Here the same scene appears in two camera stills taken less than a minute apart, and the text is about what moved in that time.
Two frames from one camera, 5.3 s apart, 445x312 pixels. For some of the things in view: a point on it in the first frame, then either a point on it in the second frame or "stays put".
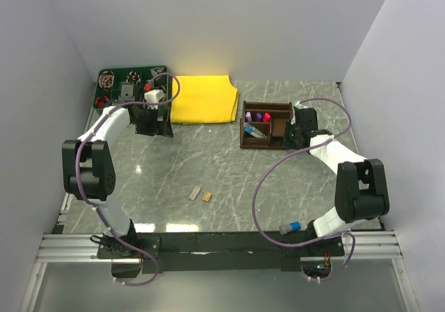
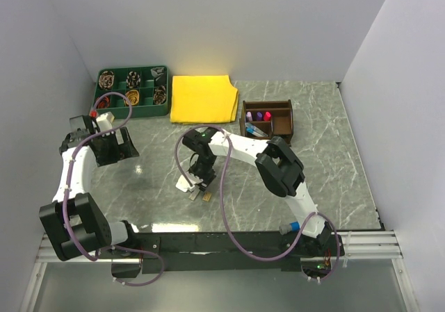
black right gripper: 288,144 → 206,180
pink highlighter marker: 267,117 stays put
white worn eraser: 195,193 stays put
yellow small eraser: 206,196 stays put
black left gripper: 160,128 → 121,151
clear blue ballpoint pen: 252,128 stays put
